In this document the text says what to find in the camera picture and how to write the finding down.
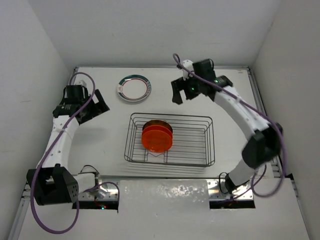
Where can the grey wire dish rack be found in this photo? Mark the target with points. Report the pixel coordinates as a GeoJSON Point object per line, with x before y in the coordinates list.
{"type": "Point", "coordinates": [193, 141]}

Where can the orange plastic plate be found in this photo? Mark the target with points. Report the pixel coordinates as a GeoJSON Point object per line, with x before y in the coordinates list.
{"type": "Point", "coordinates": [157, 140]}

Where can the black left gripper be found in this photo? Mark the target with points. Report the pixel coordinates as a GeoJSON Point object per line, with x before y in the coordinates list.
{"type": "Point", "coordinates": [98, 108]}

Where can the amber brown plate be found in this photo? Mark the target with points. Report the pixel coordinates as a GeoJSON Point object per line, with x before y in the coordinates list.
{"type": "Point", "coordinates": [157, 122]}

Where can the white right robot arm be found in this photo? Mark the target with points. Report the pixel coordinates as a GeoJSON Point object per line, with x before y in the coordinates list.
{"type": "Point", "coordinates": [264, 136]}

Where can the white plate teal red rim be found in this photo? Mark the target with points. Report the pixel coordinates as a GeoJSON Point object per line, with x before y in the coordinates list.
{"type": "Point", "coordinates": [134, 88]}

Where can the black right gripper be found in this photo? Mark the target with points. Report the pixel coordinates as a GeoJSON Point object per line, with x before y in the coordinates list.
{"type": "Point", "coordinates": [179, 84]}

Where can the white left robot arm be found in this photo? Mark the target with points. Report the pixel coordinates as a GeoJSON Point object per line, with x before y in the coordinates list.
{"type": "Point", "coordinates": [53, 183]}

